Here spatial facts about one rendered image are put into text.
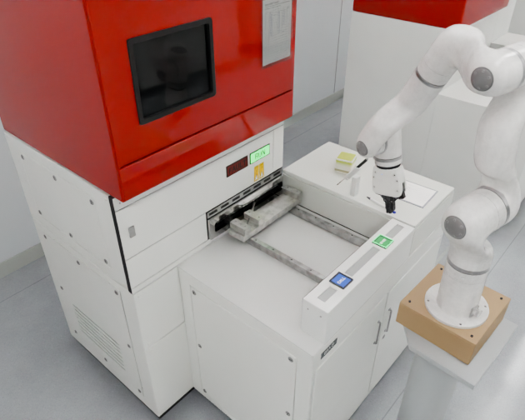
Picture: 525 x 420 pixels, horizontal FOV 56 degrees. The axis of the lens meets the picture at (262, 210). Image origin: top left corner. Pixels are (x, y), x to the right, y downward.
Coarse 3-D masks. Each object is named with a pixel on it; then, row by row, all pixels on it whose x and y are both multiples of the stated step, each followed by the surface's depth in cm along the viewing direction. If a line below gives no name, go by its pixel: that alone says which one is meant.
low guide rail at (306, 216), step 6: (294, 210) 209; (300, 210) 208; (300, 216) 208; (306, 216) 205; (312, 216) 204; (312, 222) 204; (318, 222) 202; (324, 222) 201; (324, 228) 201; (330, 228) 199; (336, 228) 197; (336, 234) 198; (342, 234) 196; (348, 234) 194; (348, 240) 195; (354, 240) 193; (360, 240) 191; (366, 240) 191; (360, 246) 192
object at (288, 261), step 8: (248, 240) 193; (256, 240) 191; (264, 248) 189; (272, 248) 187; (272, 256) 187; (280, 256) 184; (288, 256) 184; (288, 264) 183; (296, 264) 180; (304, 272) 179; (312, 272) 176; (320, 280) 175
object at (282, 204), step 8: (272, 200) 208; (280, 200) 208; (288, 200) 208; (296, 200) 208; (264, 208) 203; (272, 208) 203; (280, 208) 203; (288, 208) 206; (264, 216) 199; (272, 216) 199; (280, 216) 203; (248, 224) 195; (264, 224) 196; (232, 232) 192; (256, 232) 194; (240, 240) 191
